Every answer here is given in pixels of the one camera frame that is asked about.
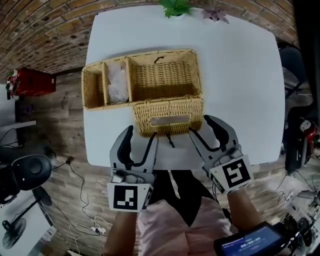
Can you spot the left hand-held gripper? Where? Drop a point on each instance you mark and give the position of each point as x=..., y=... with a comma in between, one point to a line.
x=125, y=197

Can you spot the black rounded chair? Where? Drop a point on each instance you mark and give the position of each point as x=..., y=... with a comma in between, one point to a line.
x=32, y=170

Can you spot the person's pink shirt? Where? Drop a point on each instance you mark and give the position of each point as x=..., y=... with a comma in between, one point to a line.
x=162, y=235

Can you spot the woven wicker organizer basket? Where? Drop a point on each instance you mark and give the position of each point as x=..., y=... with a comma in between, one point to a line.
x=162, y=80

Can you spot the person's left forearm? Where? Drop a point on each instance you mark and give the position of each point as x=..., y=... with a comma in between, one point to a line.
x=122, y=235

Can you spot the black floor stand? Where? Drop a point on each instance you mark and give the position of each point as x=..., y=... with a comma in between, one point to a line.
x=13, y=232

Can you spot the person's black trousers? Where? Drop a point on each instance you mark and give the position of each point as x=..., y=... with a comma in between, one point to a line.
x=190, y=197

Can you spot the white power strip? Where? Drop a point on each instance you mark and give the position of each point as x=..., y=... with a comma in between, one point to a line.
x=98, y=230

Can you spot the person's right forearm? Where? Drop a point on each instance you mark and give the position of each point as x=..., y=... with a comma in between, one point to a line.
x=245, y=212

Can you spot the black wrist-mounted screen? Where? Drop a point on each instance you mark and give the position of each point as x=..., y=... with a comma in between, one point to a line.
x=250, y=243

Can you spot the red box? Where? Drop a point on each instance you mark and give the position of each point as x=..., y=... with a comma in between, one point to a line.
x=35, y=81

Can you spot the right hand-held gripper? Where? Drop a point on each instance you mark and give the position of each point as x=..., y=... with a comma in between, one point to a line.
x=235, y=175

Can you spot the purple potted plant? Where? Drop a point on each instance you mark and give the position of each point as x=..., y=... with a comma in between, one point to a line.
x=215, y=14

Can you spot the green potted plant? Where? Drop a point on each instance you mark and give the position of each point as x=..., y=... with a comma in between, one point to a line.
x=176, y=7

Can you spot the red shiny bag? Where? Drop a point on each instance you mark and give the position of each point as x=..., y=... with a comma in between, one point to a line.
x=312, y=132

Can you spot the grey wheeled machine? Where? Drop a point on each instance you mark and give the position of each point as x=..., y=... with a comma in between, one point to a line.
x=303, y=217

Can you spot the black office chair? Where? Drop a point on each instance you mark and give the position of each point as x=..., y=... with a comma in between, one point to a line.
x=293, y=140

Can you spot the small potted plant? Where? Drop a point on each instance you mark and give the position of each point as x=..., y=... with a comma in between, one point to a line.
x=11, y=75

